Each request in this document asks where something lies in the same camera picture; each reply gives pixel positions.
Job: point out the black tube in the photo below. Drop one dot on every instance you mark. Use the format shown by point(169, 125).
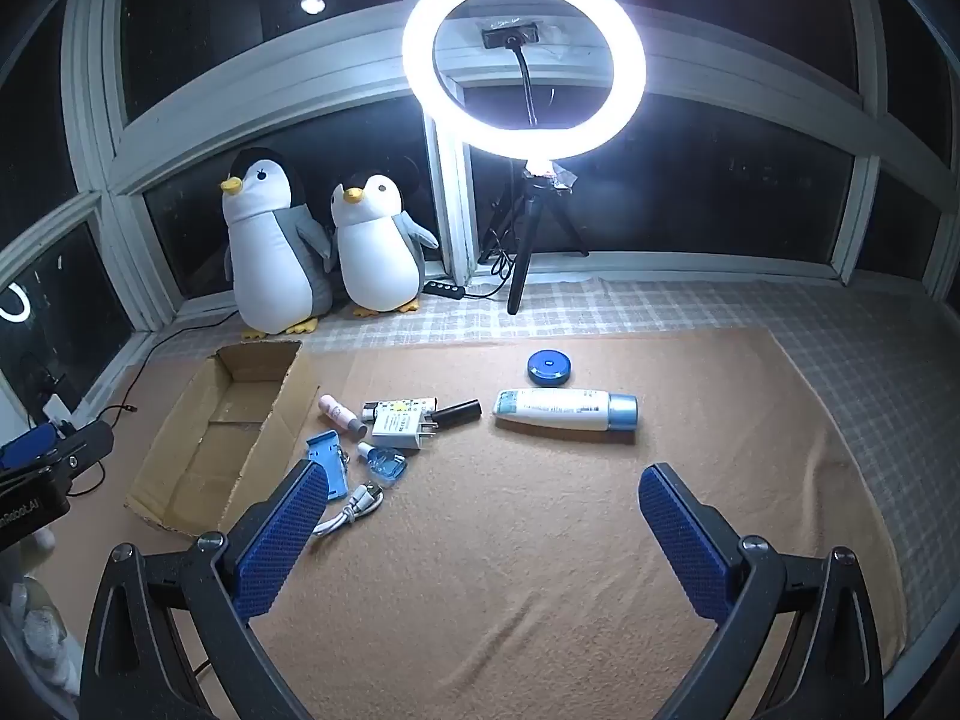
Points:
point(459, 412)

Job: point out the white patterned lighter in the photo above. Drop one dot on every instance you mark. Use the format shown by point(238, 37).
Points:
point(405, 405)

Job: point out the white cloth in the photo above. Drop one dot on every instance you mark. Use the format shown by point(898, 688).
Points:
point(34, 630)

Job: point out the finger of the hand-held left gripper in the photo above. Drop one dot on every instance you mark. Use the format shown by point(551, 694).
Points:
point(26, 448)
point(82, 446)

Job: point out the blue plastic holder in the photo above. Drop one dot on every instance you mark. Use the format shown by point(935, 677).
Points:
point(330, 450)

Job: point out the pink tube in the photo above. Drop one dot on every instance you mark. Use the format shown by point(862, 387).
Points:
point(337, 411)

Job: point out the white charger adapter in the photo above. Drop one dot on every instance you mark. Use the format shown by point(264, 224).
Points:
point(397, 435)

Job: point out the white window frame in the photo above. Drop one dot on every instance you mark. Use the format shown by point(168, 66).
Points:
point(442, 202)

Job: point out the brown cardboard box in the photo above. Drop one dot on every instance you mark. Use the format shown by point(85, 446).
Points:
point(225, 435)

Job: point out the blue round tin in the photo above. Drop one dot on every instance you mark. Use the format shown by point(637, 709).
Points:
point(549, 367)

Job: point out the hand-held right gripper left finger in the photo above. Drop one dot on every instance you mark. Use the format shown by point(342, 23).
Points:
point(277, 540)

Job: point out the small penguin plush toy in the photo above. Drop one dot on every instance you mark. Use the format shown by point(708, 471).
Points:
point(375, 255)

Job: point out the white power strip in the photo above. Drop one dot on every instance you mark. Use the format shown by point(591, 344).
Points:
point(56, 411)

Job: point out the large penguin plush toy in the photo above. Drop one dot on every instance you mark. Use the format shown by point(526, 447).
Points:
point(270, 270)

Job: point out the small blue glass bottle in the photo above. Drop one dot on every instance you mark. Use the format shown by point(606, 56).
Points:
point(386, 465)

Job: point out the white bottle with blue cap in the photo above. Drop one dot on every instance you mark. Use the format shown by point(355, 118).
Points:
point(555, 409)

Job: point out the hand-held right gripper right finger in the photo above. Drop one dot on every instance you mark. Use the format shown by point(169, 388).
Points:
point(686, 551)

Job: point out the black inline remote control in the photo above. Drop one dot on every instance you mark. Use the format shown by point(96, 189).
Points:
point(442, 289)

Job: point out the black phone holder clip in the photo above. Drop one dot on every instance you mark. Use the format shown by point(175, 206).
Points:
point(510, 37)

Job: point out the checkered blanket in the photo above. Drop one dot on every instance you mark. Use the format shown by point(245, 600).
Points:
point(675, 300)

